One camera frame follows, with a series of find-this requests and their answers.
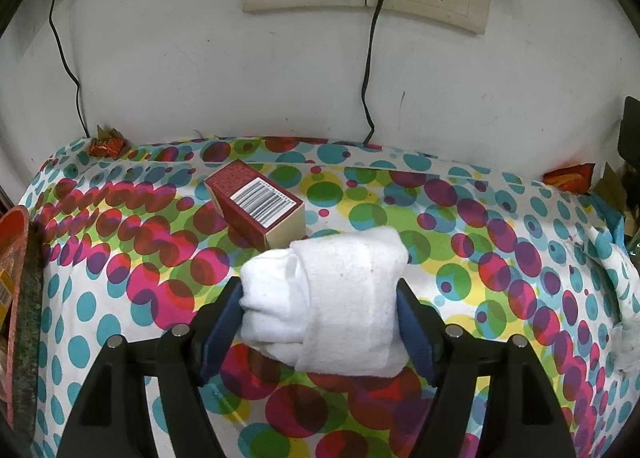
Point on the colourful dotted tablecloth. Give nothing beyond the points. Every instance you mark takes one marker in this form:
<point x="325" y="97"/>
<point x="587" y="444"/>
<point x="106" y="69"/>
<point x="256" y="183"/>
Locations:
<point x="134" y="245"/>

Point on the yellow book box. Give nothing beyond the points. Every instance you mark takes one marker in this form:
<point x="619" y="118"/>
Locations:
<point x="6" y="294"/>

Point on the white crumpled tissue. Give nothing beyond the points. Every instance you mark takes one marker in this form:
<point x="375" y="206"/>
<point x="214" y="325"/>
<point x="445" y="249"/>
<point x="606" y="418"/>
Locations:
<point x="626" y="345"/>

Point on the red packet at right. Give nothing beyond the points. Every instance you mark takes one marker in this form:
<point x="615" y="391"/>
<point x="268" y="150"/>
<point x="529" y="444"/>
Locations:
<point x="573" y="179"/>

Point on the dark red barcode box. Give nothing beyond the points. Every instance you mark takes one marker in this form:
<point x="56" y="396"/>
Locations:
<point x="259" y="210"/>

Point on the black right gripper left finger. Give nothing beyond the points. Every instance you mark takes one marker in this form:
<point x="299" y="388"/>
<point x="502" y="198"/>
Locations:
<point x="110" y="416"/>

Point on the red round tray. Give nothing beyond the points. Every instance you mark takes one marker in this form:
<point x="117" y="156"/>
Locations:
<point x="21" y="258"/>

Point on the red candy wrapper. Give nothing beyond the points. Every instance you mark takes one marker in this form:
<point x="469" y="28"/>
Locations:
<point x="108" y="143"/>

